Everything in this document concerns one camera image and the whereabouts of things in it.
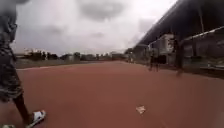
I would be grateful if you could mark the row of trees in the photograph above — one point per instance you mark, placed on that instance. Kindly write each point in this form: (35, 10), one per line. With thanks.
(76, 56)

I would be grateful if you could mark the person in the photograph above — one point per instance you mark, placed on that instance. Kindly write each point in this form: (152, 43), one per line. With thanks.
(8, 76)
(152, 60)
(179, 55)

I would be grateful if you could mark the pale litter scrap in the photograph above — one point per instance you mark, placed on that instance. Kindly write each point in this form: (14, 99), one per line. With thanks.
(141, 109)

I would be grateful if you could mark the pale building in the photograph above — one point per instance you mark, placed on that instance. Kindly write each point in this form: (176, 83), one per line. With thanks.
(31, 52)

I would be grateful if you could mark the building with long roof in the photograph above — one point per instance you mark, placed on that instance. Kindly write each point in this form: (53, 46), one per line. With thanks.
(196, 33)

